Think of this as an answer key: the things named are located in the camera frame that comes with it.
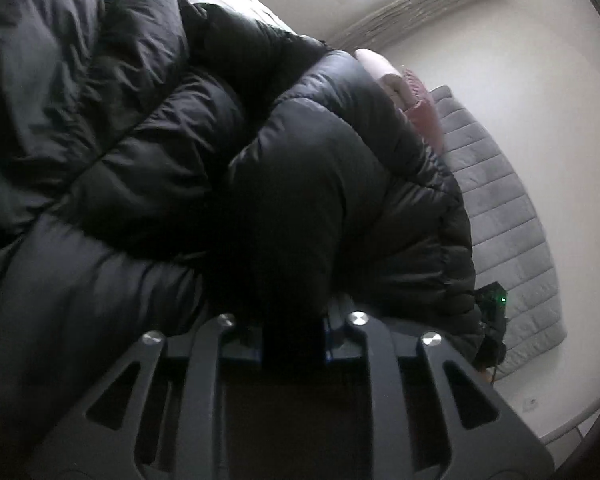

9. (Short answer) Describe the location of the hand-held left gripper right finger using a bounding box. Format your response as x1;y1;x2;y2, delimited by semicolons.
324;310;555;480

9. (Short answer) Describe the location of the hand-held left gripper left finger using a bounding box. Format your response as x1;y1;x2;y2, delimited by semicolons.
22;312;265;480

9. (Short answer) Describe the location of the black puffer jacket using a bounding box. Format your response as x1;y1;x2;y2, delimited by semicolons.
0;0;483;480

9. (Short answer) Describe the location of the grey quilted headboard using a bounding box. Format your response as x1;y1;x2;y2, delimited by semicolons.
430;85;567;376

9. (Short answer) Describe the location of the large pink velvet pillow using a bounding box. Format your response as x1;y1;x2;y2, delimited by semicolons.
402;69;444;154

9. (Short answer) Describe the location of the white folded blanket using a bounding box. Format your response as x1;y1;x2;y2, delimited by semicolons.
355;49;411;111

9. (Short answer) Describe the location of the patterned curtain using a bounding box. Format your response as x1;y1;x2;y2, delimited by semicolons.
330;0;496;51

